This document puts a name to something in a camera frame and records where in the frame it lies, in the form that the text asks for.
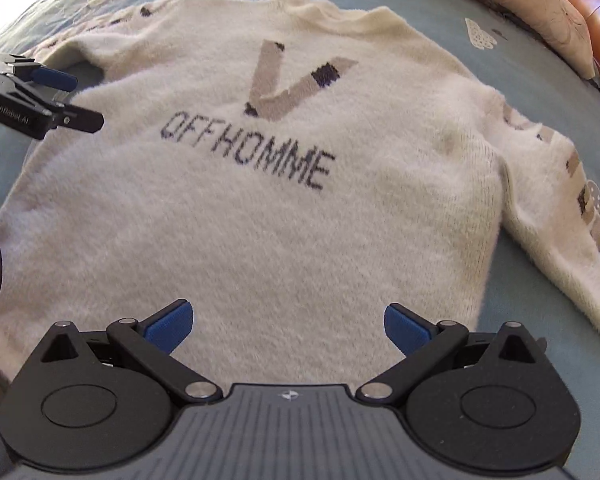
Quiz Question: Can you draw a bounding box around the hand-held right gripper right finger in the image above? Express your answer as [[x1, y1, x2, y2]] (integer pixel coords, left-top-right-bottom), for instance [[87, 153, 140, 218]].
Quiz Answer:
[[355, 302, 548, 406]]

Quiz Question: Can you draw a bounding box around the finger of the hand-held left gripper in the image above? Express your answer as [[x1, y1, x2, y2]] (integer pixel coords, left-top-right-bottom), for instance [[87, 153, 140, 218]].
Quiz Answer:
[[10, 77, 105, 134], [0, 52, 78, 93]]

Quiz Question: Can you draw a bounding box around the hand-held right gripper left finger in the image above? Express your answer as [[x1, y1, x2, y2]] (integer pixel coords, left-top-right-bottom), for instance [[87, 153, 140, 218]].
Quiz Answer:
[[40, 300, 223, 403]]

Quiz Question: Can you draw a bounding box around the cream fuzzy sweater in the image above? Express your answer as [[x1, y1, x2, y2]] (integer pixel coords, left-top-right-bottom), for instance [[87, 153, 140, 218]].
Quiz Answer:
[[0, 0, 600, 396]]

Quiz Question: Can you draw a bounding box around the pink floral quilt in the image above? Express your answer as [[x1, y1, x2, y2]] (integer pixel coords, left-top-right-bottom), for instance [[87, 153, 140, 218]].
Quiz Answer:
[[375, 0, 600, 81]]

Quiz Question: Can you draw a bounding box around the blue floral bed sheet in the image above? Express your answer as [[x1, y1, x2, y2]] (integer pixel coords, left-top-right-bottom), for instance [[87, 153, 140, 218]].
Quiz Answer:
[[0, 0, 600, 480]]

